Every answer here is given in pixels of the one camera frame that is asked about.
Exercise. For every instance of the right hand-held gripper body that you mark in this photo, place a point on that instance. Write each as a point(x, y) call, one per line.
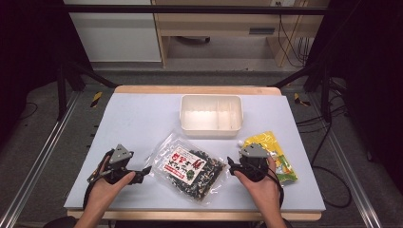
point(253, 152)

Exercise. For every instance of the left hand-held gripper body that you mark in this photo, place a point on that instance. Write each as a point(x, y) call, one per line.
point(120, 155)

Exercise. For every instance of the yellow spout pouch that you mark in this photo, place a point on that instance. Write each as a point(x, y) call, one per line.
point(278, 158)

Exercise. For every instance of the clear bag of dried seaweed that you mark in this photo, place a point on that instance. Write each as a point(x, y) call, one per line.
point(187, 171)

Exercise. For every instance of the white plastic container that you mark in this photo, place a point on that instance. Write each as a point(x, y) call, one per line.
point(210, 115)

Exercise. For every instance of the person's left hand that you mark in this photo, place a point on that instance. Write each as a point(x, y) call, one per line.
point(106, 193)

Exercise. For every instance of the person's right hand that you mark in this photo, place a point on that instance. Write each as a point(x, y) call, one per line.
point(263, 193)

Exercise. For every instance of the white table mat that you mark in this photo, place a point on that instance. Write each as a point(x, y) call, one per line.
point(142, 120)

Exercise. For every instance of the yellow black tape strip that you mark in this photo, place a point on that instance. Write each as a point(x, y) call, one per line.
point(299, 100)
point(96, 98)

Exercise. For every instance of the black metal stand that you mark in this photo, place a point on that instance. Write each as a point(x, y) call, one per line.
point(324, 95)
point(61, 91)

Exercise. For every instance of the white cabinet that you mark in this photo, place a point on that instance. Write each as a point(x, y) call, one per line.
point(117, 31)

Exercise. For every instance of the light wooden desk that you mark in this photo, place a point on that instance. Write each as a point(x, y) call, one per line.
point(221, 22)

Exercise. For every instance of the black curtain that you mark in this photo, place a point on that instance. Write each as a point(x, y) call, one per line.
point(28, 47)
point(367, 63)

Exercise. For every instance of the black horizontal bar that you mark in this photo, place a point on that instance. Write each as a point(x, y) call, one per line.
point(190, 9)

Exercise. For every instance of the aluminium floor rail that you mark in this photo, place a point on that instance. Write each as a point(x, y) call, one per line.
point(41, 152)
point(342, 158)

